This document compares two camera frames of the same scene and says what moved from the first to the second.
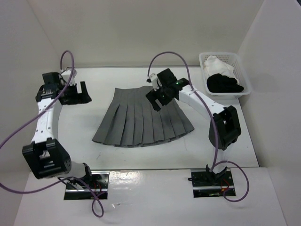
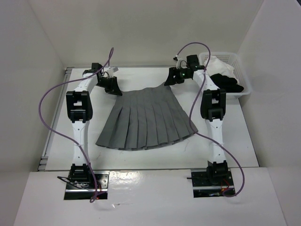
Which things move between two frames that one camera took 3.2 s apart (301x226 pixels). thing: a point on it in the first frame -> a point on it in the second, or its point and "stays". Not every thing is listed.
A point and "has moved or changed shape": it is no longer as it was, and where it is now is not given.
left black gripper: x=83 y=97 -> x=114 y=88
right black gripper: x=153 y=95 -> x=171 y=80
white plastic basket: x=233 y=59 stays
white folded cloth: x=212 y=65 stays
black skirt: x=218 y=83 stays
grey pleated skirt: x=130 y=119 has moved or changed shape
